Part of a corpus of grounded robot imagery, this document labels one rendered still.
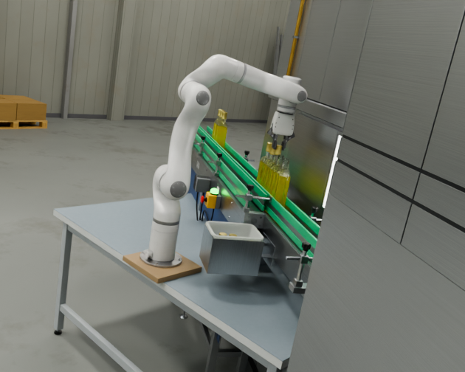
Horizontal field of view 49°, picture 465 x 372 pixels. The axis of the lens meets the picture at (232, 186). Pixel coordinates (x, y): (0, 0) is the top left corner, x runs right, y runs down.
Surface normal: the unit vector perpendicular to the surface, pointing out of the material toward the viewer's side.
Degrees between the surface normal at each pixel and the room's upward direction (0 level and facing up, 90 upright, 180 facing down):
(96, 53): 90
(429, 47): 90
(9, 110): 90
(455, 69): 90
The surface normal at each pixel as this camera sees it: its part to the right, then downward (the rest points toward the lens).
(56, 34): 0.72, 0.30
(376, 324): -0.95, -0.10
